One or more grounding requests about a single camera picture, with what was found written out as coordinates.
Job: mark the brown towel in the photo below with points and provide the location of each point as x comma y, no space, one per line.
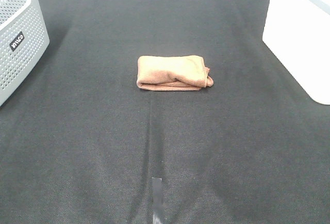
183,73

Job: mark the grey tape strip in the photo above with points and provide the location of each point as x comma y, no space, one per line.
157,198

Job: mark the black table cloth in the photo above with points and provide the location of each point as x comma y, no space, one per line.
80,142

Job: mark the white plastic storage bin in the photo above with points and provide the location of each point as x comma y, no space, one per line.
297,33

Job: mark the grey perforated laundry basket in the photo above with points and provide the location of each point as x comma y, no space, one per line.
24,39

